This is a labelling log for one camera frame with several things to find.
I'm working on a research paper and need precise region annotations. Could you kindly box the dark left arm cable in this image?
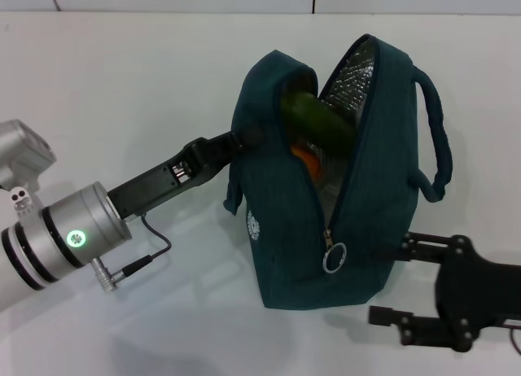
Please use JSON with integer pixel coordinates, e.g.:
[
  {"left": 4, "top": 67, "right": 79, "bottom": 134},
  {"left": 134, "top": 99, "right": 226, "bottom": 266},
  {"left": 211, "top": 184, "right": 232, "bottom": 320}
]
[{"left": 121, "top": 215, "right": 173, "bottom": 278}]

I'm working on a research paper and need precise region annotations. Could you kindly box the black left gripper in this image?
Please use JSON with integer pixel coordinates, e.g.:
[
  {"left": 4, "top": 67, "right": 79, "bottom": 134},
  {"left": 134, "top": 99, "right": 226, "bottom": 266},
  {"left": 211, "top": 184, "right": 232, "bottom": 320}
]
[{"left": 106, "top": 121, "right": 270, "bottom": 223}]

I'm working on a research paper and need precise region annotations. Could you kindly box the dark right arm cable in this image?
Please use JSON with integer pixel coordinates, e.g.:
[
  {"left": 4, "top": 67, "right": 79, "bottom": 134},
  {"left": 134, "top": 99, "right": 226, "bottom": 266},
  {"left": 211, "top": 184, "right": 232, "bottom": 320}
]
[{"left": 502, "top": 317, "right": 521, "bottom": 352}]

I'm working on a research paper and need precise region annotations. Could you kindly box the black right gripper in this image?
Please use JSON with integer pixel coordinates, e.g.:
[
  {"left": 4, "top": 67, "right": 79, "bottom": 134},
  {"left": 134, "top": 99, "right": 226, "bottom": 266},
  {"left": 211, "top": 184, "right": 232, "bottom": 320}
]
[{"left": 368, "top": 231, "right": 521, "bottom": 353}]

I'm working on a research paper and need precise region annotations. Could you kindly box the dark teal insulated lunch bag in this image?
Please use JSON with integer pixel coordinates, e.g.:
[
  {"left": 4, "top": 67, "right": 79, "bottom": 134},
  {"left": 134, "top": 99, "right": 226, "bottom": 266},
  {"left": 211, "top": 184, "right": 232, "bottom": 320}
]
[{"left": 222, "top": 33, "right": 454, "bottom": 312}]

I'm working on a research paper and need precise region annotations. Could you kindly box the orange yellow pear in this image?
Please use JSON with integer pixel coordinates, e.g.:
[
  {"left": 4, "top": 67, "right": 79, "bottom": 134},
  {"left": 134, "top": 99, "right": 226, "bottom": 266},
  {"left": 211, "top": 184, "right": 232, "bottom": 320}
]
[{"left": 291, "top": 146, "right": 323, "bottom": 182}]

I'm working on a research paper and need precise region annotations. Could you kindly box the silver black wrist camera box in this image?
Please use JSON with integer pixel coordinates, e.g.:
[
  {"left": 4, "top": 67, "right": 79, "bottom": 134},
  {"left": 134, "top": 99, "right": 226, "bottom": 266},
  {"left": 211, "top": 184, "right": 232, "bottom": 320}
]
[{"left": 0, "top": 119, "right": 58, "bottom": 192}]

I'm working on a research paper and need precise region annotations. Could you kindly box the green cucumber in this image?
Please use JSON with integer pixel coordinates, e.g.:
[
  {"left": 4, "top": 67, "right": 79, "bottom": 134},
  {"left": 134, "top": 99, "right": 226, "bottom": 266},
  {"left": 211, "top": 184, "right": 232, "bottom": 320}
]
[{"left": 279, "top": 93, "right": 356, "bottom": 157}]

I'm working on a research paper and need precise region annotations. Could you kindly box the dark arm cable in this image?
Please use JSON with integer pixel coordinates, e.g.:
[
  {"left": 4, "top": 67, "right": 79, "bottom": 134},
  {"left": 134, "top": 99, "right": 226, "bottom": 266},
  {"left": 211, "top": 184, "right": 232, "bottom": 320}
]
[
  {"left": 121, "top": 215, "right": 173, "bottom": 278},
  {"left": 502, "top": 317, "right": 521, "bottom": 352}
]

